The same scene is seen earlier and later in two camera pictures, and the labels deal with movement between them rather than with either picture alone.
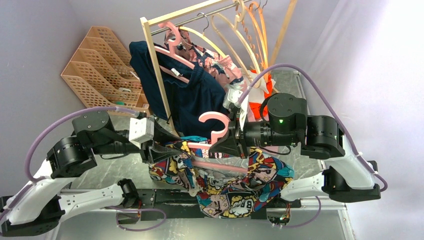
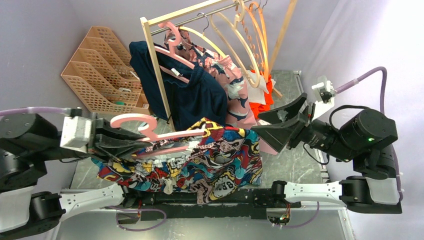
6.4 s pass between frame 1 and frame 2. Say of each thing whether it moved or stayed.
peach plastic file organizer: stayed
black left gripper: moved
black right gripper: moved
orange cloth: stayed
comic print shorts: moved
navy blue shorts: stayed
